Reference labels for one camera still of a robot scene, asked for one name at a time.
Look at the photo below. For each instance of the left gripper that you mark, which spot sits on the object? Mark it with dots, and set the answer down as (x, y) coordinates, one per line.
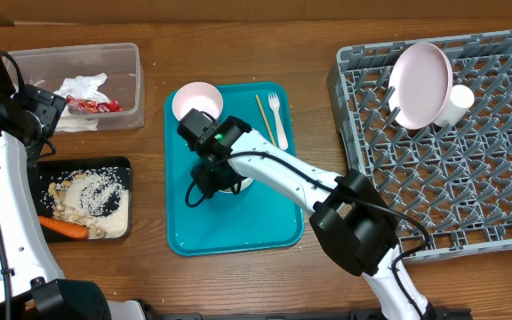
(44, 104)

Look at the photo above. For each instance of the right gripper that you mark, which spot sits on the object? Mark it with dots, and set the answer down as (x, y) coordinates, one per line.
(207, 184)

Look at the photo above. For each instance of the red snack wrapper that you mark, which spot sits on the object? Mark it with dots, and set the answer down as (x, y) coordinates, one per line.
(90, 107)

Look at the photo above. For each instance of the white bowl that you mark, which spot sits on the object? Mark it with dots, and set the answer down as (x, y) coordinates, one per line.
(242, 184)

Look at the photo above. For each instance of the white napkin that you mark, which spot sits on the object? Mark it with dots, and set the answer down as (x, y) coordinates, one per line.
(80, 87)

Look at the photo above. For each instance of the pink bowl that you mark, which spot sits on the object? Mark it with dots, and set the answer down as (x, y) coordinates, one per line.
(198, 95)

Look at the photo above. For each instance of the orange carrot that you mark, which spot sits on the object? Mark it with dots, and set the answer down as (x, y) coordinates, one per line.
(68, 229)

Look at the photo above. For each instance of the white round plate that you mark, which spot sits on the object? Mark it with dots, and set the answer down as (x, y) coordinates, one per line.
(422, 83)

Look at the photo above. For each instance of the white plastic cup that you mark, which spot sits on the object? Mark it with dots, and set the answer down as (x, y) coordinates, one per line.
(456, 106)

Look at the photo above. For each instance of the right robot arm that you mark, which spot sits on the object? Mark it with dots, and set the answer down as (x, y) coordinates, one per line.
(351, 221)

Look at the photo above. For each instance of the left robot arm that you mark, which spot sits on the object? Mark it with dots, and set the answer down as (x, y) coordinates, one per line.
(32, 285)

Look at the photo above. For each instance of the grey dishwasher rack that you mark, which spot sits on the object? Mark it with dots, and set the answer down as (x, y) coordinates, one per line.
(455, 180)

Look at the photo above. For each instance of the teal serving tray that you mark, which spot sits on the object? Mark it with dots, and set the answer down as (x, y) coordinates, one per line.
(257, 218)

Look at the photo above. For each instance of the clear plastic bin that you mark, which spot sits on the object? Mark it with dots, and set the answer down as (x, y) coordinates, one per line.
(47, 68)

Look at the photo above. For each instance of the wooden skewer stick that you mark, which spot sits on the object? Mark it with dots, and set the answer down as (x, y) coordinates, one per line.
(265, 119)

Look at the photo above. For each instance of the black plastic tray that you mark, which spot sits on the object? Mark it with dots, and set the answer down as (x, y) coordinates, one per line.
(122, 162)

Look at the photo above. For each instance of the white plastic fork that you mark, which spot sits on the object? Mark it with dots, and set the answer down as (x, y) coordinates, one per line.
(274, 104)

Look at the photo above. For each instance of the rice and peanuts pile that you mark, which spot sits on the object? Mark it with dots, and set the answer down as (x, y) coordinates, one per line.
(96, 199)

